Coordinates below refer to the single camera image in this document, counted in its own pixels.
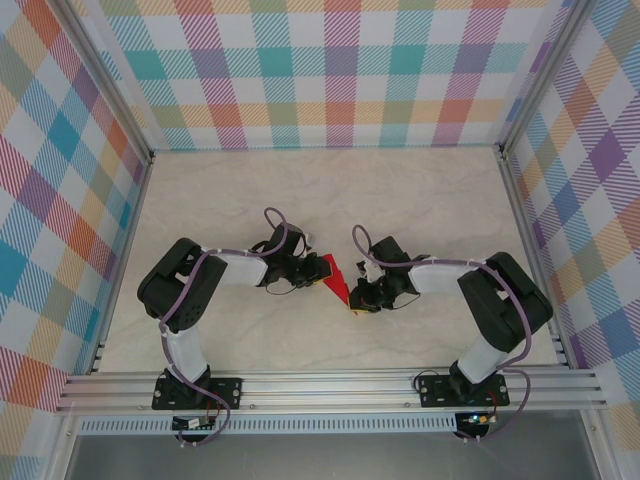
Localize red paper sheet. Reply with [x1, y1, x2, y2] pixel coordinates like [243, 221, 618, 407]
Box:
[319, 253, 351, 307]

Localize grey metal panel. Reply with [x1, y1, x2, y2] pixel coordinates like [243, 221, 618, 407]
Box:
[63, 432, 601, 480]

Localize right gripper thin black cable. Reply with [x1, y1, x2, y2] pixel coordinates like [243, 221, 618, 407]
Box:
[389, 289, 420, 311]

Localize gripper thin black cable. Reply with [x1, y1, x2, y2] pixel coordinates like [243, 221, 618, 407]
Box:
[389, 289, 420, 311]
[264, 279, 301, 298]

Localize left gripper thin black cable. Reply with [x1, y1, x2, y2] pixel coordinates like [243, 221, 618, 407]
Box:
[264, 279, 301, 298]

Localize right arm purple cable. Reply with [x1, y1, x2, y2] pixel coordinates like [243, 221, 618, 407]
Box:
[351, 223, 531, 444]

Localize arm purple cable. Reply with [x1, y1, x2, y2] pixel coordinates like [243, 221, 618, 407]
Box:
[158, 207, 289, 448]
[351, 223, 531, 444]

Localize aluminium mounting rail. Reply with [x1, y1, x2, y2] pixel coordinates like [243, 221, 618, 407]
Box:
[53, 368, 610, 415]

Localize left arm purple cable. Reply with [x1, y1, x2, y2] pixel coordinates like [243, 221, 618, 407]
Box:
[158, 207, 289, 448]

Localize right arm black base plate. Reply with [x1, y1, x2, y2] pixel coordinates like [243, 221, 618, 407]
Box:
[415, 372, 511, 409]

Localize perforated metal cable tray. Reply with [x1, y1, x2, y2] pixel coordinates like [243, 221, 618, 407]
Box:
[77, 416, 460, 436]

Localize aluminium side rail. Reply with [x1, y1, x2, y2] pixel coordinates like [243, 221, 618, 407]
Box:
[85, 152, 155, 376]
[497, 147, 572, 370]

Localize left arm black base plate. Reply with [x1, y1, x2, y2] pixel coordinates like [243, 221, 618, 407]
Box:
[151, 377, 244, 412]

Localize aluminium frame post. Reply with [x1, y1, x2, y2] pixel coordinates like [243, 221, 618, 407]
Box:
[58, 0, 155, 164]
[498, 0, 591, 160]

